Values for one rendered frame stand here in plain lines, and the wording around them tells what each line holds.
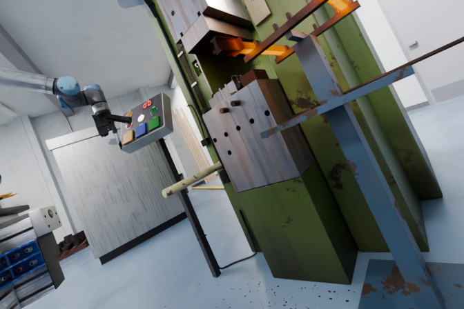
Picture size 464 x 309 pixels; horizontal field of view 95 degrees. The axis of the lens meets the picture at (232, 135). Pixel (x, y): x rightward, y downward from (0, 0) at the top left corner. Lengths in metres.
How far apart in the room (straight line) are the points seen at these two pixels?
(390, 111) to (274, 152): 0.75
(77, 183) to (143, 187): 0.82
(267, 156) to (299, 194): 0.20
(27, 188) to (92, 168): 4.45
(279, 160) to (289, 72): 0.42
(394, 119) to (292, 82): 0.64
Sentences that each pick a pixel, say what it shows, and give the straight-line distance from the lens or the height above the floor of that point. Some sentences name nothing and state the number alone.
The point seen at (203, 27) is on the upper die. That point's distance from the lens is 1.21.
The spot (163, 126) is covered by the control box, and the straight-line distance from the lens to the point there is 1.26.
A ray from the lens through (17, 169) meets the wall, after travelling 7.98.
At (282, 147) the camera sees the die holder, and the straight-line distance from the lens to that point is 0.92.
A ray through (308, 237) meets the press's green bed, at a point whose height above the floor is 0.21.
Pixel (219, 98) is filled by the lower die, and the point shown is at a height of 0.95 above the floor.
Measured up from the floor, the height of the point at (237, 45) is 0.96.
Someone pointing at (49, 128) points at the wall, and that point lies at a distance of 7.97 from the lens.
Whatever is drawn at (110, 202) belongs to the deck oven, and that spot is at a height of 0.69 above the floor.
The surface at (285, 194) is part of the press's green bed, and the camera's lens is 0.99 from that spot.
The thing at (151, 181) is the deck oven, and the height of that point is 0.73.
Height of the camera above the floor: 0.69
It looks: 3 degrees up
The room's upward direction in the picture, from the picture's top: 24 degrees counter-clockwise
